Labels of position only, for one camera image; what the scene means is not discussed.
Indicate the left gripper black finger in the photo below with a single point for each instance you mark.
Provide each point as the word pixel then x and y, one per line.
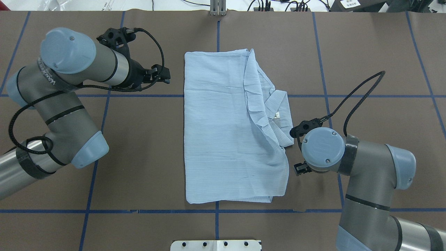
pixel 158 73

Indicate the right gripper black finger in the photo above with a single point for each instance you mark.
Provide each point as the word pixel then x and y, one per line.
pixel 302 168

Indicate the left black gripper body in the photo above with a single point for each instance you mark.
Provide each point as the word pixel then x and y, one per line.
pixel 135 74

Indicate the light blue button-up shirt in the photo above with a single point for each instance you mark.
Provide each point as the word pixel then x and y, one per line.
pixel 236 129

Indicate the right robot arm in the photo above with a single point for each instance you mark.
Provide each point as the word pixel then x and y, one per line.
pixel 375 171

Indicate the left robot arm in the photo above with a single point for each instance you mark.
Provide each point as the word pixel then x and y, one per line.
pixel 70 61

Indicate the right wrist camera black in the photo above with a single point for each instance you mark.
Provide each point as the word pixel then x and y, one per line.
pixel 304 128

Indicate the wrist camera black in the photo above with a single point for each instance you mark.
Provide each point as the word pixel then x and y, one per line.
pixel 118 39
pixel 304 128

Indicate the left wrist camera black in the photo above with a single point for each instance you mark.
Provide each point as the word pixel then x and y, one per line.
pixel 118 39

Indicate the aluminium frame post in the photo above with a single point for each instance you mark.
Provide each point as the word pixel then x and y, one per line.
pixel 218 8

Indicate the white central pedestal column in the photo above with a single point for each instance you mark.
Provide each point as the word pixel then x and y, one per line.
pixel 217 245

